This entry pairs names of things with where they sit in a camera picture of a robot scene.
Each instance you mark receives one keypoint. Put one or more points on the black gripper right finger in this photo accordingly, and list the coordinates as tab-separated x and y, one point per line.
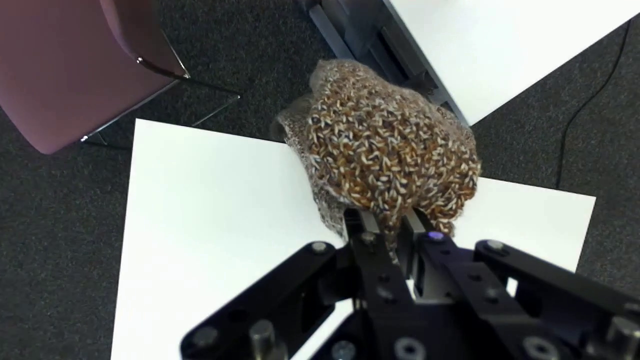
489	321

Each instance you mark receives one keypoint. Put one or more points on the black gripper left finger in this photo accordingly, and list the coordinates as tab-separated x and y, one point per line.
386	321

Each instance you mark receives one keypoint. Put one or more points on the pinkish brown fleece blanket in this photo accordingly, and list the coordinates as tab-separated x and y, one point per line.
370	145

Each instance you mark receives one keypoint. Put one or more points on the white robot base table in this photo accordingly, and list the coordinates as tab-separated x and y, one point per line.
487	53

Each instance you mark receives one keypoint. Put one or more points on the long white table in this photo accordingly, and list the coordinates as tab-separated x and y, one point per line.
211	213

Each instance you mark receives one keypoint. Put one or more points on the maroon chair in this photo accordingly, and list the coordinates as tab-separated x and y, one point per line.
73	66

